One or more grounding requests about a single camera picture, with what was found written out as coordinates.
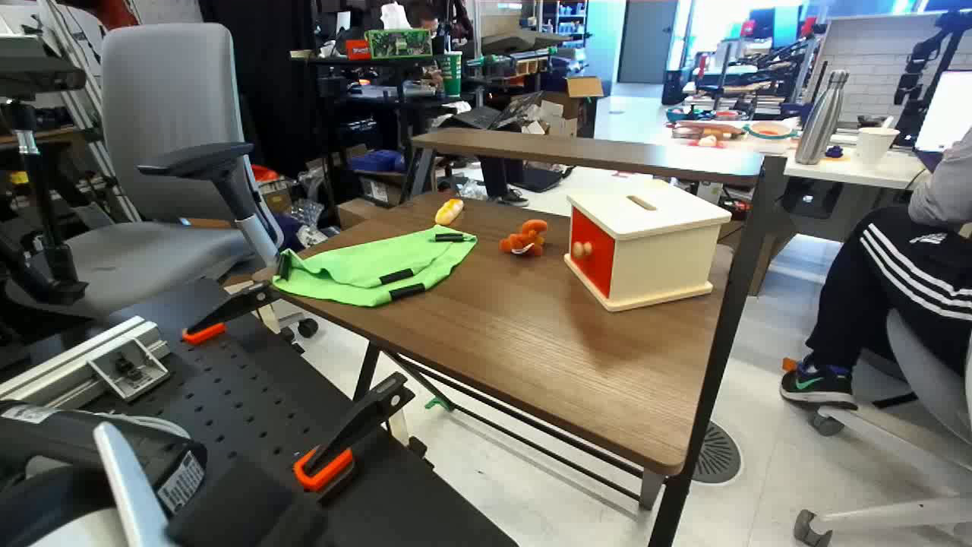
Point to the black clamp orange handle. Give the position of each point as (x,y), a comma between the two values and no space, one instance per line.
(210,326)
(325,463)

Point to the white office chair base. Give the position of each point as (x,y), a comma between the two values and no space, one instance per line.
(930,429)

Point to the white cup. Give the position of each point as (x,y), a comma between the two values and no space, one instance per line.
(873,143)

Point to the grey office chair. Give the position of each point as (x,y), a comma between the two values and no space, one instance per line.
(174,134)

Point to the yellow toy object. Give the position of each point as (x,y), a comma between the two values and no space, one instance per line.
(447,210)

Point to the black perforated mounting board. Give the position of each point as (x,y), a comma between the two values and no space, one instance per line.
(256,405)

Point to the seated person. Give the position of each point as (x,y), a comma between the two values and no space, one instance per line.
(911,258)

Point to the orange toy object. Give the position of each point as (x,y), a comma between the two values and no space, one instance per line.
(525,237)

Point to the brown wooden table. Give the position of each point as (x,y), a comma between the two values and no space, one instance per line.
(629,387)

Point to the silver metal bottle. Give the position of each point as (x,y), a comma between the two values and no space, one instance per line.
(822,118)

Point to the green cloth bag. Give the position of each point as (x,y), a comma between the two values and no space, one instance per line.
(376,271)

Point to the white wooden box red drawer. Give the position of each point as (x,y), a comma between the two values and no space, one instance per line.
(645,243)

